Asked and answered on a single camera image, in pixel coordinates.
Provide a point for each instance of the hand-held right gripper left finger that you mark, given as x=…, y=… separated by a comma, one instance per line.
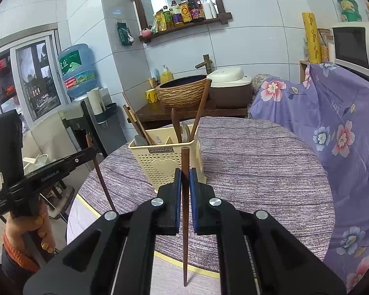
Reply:
x=177, y=181

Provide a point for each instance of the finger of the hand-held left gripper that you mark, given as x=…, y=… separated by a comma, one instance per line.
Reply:
x=80, y=158

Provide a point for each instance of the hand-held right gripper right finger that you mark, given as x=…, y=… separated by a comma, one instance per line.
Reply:
x=193, y=184

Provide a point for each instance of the cream perforated utensil holder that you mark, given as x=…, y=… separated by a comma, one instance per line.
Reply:
x=160, y=166

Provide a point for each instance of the brown wooden chopstick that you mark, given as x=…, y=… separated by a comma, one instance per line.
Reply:
x=185, y=252
x=101, y=175
x=201, y=104

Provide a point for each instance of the person's left forearm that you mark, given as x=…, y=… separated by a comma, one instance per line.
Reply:
x=18, y=255

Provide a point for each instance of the person's left hand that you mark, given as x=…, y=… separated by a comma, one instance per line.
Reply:
x=38, y=227

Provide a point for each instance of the white water dispenser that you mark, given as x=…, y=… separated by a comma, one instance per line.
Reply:
x=80, y=123

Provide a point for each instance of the dark wooden counter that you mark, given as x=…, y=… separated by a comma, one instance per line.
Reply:
x=160, y=113

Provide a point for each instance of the sliding glass window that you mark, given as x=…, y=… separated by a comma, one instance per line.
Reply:
x=33, y=76

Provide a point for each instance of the woven pattern sink basin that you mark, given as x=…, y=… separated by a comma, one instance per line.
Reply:
x=181, y=93

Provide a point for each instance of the blue water jug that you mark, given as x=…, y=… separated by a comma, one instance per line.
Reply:
x=77, y=70

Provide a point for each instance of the yellow mug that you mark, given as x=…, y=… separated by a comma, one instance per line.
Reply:
x=151, y=96

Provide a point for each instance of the brown white rice cooker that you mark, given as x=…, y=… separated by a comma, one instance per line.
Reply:
x=230, y=89

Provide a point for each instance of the yellow soap pump bottle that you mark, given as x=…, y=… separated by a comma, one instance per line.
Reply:
x=166, y=75

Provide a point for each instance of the bronze bamboo faucet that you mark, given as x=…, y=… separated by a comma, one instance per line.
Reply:
x=206, y=63

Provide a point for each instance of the green hanging packet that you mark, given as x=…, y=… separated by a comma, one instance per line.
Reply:
x=124, y=33

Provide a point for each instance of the pink small bowl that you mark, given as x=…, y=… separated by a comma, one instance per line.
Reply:
x=145, y=33

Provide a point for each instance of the wooden framed mirror shelf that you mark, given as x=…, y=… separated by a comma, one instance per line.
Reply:
x=184, y=26

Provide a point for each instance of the light wooden box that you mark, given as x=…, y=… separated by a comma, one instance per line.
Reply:
x=303, y=70

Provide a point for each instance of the yellow seasoning pouch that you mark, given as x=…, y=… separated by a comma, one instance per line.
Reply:
x=160, y=21

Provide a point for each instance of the purple floral cloth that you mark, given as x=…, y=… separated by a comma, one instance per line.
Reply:
x=341, y=123

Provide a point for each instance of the green glass bottle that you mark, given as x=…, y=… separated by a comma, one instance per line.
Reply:
x=168, y=18

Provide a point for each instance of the oil bottle purple label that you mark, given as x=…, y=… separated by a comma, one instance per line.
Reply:
x=177, y=15

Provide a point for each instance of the brown bottle yellow label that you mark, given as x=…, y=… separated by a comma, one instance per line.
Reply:
x=185, y=12

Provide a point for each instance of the dark soy sauce bottle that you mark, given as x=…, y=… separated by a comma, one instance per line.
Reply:
x=196, y=9

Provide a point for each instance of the white plastic bottle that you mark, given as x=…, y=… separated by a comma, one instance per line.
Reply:
x=208, y=9

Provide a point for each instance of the glass jar of beans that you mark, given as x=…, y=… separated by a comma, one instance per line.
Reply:
x=325, y=49

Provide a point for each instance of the yellow film roll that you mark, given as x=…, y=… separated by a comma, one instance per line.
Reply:
x=311, y=37

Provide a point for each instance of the white microwave oven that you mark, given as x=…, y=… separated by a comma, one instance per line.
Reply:
x=350, y=46

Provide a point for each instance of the green instant noodle cup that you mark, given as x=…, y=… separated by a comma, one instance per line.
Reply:
x=351, y=16
x=348, y=4

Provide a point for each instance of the teal wall holder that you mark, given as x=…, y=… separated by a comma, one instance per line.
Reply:
x=109, y=112

